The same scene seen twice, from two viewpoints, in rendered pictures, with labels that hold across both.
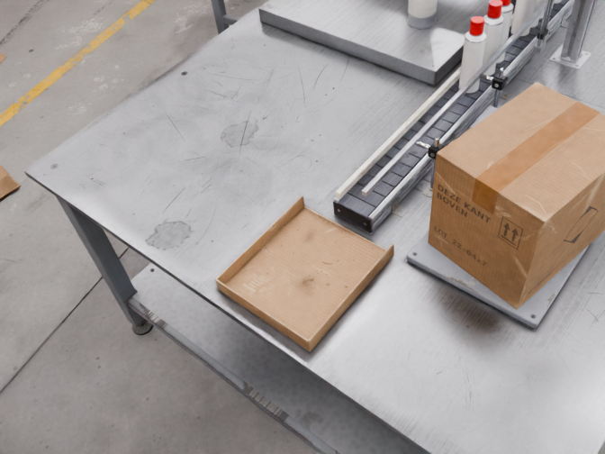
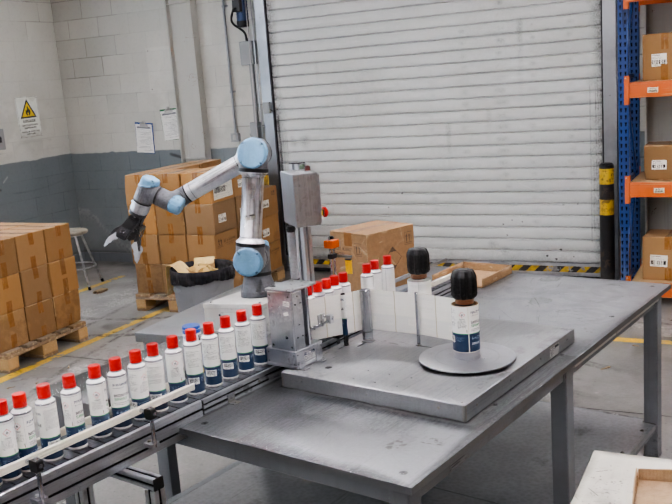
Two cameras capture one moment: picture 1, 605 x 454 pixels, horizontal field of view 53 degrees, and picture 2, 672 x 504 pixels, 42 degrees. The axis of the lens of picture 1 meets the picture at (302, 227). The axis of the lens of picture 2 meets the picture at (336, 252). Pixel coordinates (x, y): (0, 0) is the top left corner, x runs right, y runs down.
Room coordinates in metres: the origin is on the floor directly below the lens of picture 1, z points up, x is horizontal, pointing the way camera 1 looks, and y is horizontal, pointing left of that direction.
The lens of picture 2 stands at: (4.62, -1.16, 1.79)
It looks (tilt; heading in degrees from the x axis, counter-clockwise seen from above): 11 degrees down; 172
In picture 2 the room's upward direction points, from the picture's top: 4 degrees counter-clockwise
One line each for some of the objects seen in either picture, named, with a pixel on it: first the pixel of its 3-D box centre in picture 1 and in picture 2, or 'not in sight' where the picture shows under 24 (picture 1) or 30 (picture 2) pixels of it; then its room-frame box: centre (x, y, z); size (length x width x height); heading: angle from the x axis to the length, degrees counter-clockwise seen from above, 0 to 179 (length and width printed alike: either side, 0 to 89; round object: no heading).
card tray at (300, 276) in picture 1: (305, 267); (472, 274); (0.81, 0.01, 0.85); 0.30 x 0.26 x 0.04; 135
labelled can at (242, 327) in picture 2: not in sight; (243, 340); (1.90, -1.10, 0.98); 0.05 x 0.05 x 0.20
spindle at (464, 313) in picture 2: not in sight; (465, 312); (2.06, -0.40, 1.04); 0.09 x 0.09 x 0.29
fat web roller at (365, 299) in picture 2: not in sight; (366, 315); (1.74, -0.67, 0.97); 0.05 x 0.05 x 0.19
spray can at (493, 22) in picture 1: (490, 39); (375, 285); (1.36, -0.56, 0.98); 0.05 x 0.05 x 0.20
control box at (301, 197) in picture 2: not in sight; (301, 197); (1.52, -0.84, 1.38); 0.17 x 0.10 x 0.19; 10
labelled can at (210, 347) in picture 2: not in sight; (211, 354); (2.01, -1.21, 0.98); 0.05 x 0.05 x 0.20
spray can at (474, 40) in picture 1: (473, 55); (388, 280); (1.30, -0.49, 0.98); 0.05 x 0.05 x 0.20
